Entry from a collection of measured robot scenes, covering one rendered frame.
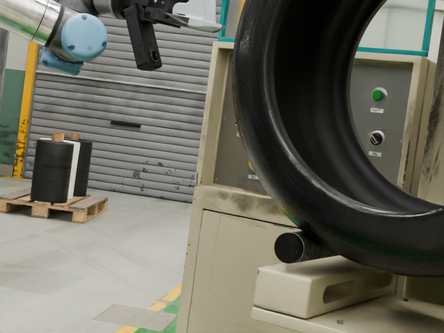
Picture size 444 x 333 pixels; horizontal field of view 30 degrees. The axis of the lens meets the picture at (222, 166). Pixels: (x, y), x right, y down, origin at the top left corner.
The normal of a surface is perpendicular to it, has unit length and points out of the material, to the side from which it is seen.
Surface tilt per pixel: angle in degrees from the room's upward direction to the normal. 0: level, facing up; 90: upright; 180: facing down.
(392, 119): 90
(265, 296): 90
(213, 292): 90
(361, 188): 82
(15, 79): 90
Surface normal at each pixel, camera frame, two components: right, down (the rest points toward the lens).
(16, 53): -0.18, 0.03
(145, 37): 0.82, -0.25
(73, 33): 0.35, 0.10
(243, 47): -0.67, -0.05
